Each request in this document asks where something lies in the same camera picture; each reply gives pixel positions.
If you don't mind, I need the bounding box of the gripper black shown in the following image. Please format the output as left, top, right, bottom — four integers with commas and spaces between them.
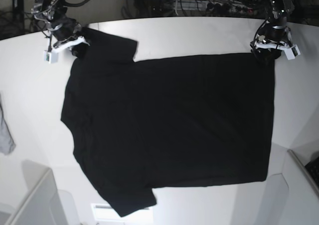
47, 17, 82, 47
250, 20, 292, 58

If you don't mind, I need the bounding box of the black T-shirt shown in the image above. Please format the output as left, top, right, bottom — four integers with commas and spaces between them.
61, 28, 275, 217

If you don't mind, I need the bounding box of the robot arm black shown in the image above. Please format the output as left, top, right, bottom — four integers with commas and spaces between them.
31, 0, 81, 48
250, 0, 300, 64

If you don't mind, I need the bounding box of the grey cloth at left edge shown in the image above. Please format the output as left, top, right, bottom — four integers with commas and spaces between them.
0, 96, 16, 155

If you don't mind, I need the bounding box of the white right bin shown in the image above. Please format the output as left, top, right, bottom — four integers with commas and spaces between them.
258, 150, 319, 225

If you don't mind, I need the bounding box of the white bin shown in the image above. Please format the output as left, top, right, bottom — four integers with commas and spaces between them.
5, 168, 68, 225
258, 150, 319, 225

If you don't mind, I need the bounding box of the white left bin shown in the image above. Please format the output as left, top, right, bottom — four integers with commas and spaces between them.
5, 168, 68, 225

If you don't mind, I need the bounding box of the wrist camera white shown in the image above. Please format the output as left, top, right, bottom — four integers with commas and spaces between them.
44, 50, 58, 64
285, 44, 301, 60

